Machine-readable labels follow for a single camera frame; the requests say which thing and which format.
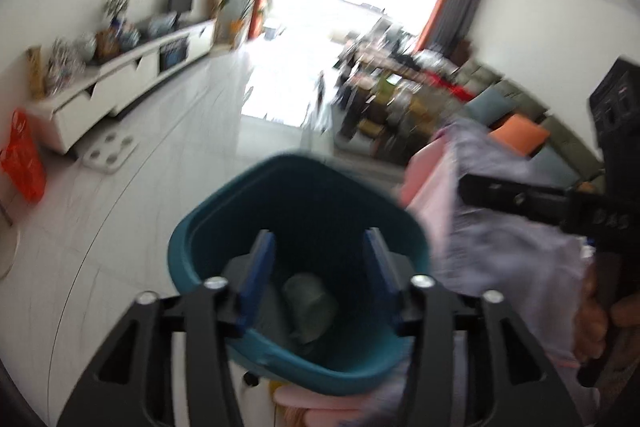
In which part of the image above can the teal plastic trash bin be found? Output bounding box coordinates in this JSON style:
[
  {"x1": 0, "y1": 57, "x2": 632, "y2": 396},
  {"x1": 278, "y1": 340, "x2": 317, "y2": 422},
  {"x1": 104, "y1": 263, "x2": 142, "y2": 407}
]
[{"x1": 167, "y1": 154, "x2": 432, "y2": 395}]

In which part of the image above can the right hand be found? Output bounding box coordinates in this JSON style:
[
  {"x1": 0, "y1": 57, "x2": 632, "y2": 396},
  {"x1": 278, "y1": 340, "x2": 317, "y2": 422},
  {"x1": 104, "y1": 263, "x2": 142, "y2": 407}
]
[{"x1": 573, "y1": 261, "x2": 639, "y2": 367}]

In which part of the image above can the purple plaid tablecloth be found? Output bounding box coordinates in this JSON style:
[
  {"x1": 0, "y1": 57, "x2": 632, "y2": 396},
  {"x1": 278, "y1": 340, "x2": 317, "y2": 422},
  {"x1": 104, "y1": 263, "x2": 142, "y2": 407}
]
[{"x1": 399, "y1": 116, "x2": 597, "y2": 427}]

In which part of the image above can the orange cushion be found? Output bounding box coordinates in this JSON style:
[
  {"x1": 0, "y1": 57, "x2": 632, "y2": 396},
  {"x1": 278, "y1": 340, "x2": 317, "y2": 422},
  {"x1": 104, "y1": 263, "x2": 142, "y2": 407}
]
[{"x1": 489, "y1": 114, "x2": 550, "y2": 156}]

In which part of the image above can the green sectional sofa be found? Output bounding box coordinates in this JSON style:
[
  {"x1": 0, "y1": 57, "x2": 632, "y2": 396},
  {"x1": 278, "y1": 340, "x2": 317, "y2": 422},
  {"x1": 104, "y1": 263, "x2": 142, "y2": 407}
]
[{"x1": 447, "y1": 60, "x2": 605, "y2": 193}]

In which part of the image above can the cluttered coffee table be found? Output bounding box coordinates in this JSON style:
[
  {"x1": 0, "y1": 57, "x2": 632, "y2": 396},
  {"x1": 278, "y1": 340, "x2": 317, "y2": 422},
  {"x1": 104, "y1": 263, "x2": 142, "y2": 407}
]
[{"x1": 331, "y1": 41, "x2": 476, "y2": 166}]

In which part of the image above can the orange grey curtain right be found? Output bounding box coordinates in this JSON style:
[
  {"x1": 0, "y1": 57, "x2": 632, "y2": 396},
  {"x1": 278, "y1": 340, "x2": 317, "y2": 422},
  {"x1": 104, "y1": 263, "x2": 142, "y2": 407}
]
[{"x1": 414, "y1": 0, "x2": 480, "y2": 57}]

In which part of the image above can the white TV cabinet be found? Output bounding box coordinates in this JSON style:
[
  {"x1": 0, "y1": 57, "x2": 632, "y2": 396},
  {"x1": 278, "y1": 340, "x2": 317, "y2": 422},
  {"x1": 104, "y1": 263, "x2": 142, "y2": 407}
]
[{"x1": 25, "y1": 20, "x2": 216, "y2": 155}]

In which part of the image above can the orange plastic bag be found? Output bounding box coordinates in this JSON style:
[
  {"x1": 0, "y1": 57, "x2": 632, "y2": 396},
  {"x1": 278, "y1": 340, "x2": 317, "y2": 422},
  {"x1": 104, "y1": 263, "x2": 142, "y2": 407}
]
[{"x1": 1, "y1": 109, "x2": 47, "y2": 204}]

